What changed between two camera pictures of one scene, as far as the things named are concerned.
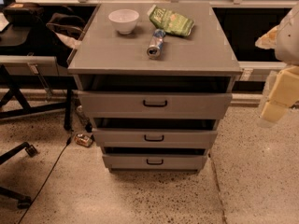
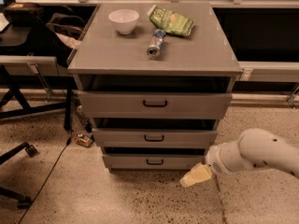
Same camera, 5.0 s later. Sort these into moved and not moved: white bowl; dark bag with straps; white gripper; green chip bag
Moved: white gripper
Not moved: dark bag with straps; green chip bag; white bowl
